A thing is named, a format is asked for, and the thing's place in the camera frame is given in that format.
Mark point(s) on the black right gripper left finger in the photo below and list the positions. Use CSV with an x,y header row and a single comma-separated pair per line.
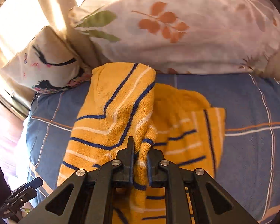
x,y
87,196

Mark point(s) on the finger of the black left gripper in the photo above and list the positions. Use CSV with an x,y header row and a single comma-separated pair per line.
x,y
23,194

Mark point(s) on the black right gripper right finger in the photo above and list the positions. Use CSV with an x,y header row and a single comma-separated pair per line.
x,y
193,196

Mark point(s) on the yellow striped knit sweater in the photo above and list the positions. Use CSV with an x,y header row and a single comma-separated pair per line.
x,y
124,100

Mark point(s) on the blue plaid bed sheet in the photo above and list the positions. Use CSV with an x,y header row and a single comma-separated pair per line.
x,y
250,166

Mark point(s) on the white cushion with black silhouette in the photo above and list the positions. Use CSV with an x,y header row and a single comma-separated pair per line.
x,y
48,65

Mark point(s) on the white leaf print pillow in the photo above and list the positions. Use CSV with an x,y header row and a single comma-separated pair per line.
x,y
182,36

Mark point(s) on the beige curtain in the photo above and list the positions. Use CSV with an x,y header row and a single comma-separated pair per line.
x,y
21,20

